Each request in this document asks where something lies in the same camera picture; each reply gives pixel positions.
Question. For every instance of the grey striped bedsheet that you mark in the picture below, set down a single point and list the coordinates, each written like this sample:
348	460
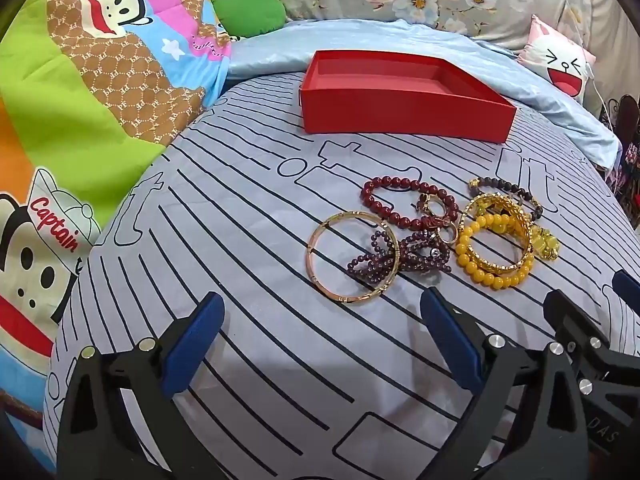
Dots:
250	210

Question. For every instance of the cartoon monkey blanket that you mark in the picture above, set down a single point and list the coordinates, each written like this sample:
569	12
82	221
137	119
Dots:
75	110

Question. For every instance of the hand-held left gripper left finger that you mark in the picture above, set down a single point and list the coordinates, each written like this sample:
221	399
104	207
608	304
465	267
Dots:
195	345

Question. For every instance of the white cat face cushion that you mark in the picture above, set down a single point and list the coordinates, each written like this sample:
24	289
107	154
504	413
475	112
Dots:
555	60

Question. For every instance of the light blue quilt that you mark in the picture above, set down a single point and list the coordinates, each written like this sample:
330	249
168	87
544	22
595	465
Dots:
280	50

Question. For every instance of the green pillow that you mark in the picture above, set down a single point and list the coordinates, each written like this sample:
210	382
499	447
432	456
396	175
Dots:
250	12

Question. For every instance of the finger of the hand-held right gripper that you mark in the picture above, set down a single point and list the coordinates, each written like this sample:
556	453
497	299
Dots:
627	287
570	320

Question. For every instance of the thin gold bangle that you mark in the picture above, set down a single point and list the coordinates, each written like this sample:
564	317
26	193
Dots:
310	255

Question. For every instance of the black metal chair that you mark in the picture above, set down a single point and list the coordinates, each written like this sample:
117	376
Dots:
625	120

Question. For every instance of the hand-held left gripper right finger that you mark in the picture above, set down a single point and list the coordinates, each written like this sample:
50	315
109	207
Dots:
450	340

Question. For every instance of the red cardboard box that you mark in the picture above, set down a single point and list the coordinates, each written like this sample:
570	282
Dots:
400	110

